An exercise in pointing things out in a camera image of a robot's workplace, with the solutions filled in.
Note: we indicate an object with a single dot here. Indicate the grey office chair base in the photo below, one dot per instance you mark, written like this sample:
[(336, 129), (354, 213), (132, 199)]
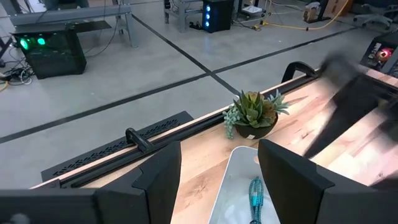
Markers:
[(373, 17)]

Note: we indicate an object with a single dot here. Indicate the black computer with pink lights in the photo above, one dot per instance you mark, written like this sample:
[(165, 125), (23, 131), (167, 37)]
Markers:
[(377, 53)]

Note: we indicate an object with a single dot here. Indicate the black computer with green lights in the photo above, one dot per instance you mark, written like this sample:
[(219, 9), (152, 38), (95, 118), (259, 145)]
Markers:
[(56, 59)]

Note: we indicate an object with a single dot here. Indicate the grey metal bench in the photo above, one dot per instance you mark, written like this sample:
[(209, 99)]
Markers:
[(71, 14)]

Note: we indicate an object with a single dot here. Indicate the small cardboard box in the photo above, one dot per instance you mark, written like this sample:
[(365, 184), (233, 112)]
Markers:
[(310, 15)]

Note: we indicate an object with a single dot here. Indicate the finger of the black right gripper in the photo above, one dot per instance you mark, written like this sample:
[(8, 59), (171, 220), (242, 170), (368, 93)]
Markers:
[(348, 105), (391, 124)]

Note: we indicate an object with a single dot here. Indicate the potted succulent plant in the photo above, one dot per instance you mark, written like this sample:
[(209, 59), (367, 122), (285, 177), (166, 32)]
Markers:
[(253, 112)]

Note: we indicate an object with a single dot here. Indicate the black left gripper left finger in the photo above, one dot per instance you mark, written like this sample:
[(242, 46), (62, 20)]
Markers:
[(149, 199)]

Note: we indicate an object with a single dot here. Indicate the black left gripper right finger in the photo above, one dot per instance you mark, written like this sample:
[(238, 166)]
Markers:
[(292, 193)]

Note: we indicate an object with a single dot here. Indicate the white flat device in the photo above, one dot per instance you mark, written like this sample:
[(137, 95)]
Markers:
[(252, 9)]

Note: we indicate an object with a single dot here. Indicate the black computer with blue lights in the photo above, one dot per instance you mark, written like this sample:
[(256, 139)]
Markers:
[(220, 15)]

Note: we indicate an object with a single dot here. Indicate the translucent grey plastic bin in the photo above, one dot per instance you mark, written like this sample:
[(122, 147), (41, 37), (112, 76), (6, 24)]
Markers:
[(236, 186)]

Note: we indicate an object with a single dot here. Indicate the black power strip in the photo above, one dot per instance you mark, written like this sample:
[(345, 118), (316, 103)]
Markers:
[(196, 25)]

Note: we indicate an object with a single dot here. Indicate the grey metal table legs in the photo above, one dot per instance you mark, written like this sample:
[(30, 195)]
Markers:
[(182, 15)]

